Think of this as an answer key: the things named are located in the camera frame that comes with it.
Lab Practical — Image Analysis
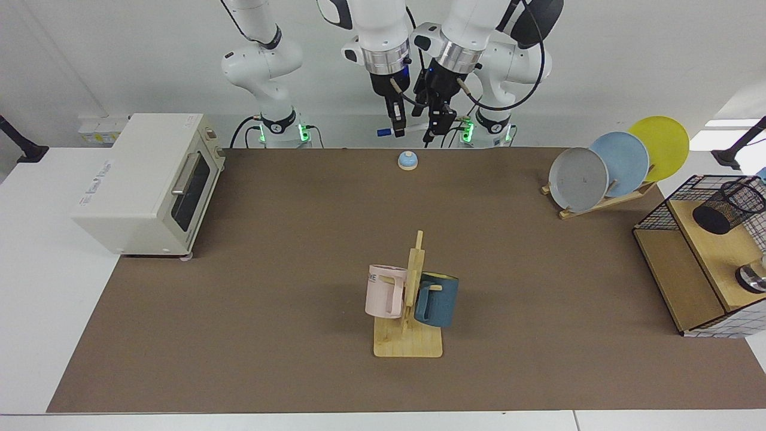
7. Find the light blue plate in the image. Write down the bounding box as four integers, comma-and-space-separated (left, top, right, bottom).
589, 132, 650, 198

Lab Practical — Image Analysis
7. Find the wooden plate rack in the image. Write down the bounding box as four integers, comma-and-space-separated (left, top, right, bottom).
542, 178, 657, 220

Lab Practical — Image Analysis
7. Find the black mesh pen holder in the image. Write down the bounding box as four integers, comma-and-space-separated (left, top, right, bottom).
693, 180, 766, 235

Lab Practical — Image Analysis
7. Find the blue and white marker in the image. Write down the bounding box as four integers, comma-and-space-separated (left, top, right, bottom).
376, 122, 433, 136

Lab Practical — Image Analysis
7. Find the pink cup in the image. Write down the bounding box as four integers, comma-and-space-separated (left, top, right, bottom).
365, 264, 409, 318

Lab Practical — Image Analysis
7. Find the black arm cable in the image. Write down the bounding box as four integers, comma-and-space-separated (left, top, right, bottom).
389, 75, 433, 110
458, 0, 550, 113

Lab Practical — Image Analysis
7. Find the grey plate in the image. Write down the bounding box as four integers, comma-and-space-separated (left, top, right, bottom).
549, 147, 609, 213

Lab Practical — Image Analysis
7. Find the yellow plate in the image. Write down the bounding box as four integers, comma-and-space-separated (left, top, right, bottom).
628, 116, 690, 183

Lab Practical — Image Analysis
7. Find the black stand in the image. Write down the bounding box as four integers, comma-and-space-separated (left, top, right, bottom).
0, 115, 50, 163
711, 117, 766, 170

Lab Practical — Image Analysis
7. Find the shiny round metal lid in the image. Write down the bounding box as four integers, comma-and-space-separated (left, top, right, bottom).
735, 254, 766, 294

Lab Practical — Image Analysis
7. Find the brown table cloth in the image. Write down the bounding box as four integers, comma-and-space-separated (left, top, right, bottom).
47, 147, 766, 414

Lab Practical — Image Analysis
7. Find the dark teal cup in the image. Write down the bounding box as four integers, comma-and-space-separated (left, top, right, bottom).
414, 272, 460, 328

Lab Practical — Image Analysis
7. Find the wire basket with wooden floor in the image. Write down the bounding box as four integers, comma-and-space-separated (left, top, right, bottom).
633, 175, 766, 338

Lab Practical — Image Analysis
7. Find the black base cable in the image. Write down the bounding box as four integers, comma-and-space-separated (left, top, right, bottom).
440, 117, 482, 149
230, 114, 325, 149

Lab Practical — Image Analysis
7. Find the pale toaster oven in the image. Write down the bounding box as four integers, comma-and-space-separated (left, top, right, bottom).
71, 114, 226, 259

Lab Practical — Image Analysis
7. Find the wooden cup stand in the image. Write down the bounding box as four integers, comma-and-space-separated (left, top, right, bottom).
374, 230, 443, 358

